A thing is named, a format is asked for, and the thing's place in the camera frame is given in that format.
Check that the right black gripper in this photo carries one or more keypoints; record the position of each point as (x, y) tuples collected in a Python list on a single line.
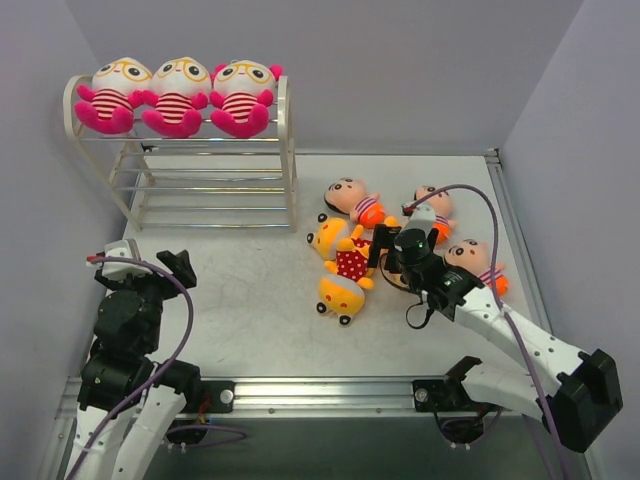
[(388, 251)]

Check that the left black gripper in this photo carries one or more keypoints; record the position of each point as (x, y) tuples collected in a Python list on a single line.
[(151, 279)]

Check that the yellow bear plush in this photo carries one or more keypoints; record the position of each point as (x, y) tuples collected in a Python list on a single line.
[(341, 297), (391, 222), (344, 249)]

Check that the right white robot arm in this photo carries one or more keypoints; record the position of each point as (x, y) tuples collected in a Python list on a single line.
[(575, 394)]

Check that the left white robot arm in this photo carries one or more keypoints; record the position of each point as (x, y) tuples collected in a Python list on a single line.
[(126, 403)]

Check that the cream two-tier shelf rack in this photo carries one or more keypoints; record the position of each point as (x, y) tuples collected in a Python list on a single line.
[(204, 182)]

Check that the peach boy plush left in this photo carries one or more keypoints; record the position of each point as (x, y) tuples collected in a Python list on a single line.
[(351, 197)]

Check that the peach boy plush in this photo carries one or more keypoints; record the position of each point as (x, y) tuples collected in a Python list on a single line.
[(474, 257), (351, 197), (444, 209)]

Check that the peach boy plush middle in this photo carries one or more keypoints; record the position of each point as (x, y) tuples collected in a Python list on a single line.
[(444, 209)]

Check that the peach boy plush right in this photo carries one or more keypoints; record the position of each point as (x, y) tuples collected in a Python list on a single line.
[(474, 257)]

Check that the pink plush with glasses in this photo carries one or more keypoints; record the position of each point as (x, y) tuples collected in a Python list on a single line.
[(108, 105)]

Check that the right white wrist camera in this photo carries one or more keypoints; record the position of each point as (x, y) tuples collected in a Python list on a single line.
[(420, 215)]

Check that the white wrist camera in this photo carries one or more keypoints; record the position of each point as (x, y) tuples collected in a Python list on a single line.
[(118, 271), (420, 215)]

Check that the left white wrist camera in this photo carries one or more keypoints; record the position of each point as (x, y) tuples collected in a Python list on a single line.
[(118, 271)]

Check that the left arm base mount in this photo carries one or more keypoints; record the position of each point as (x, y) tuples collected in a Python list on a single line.
[(210, 397)]

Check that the aluminium front rail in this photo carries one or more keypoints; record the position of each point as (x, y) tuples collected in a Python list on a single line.
[(264, 397)]

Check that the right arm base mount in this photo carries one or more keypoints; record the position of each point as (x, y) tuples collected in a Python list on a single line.
[(446, 394)]

